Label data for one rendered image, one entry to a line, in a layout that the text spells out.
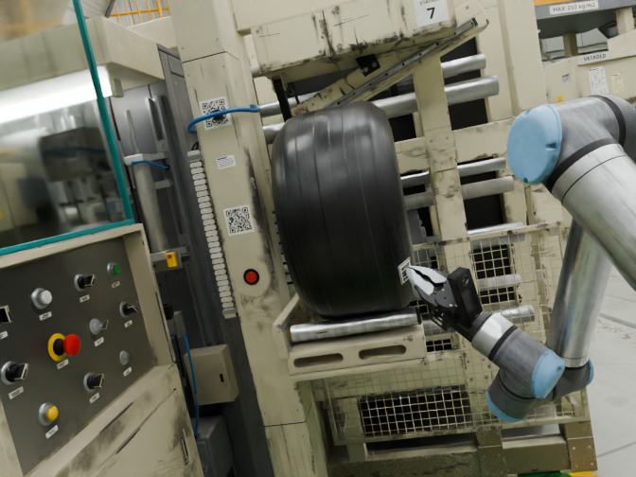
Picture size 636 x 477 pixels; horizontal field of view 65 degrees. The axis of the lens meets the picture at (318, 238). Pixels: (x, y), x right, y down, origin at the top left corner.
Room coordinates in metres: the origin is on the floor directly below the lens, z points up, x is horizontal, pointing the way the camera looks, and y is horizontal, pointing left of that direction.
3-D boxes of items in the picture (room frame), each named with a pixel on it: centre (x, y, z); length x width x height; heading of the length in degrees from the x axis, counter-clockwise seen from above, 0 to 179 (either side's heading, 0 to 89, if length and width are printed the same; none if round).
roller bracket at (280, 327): (1.42, 0.11, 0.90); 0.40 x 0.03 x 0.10; 170
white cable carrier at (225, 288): (1.40, 0.28, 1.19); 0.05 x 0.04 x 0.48; 170
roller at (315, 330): (1.25, -0.04, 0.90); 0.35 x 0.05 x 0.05; 80
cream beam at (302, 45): (1.66, -0.24, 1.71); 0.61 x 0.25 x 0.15; 80
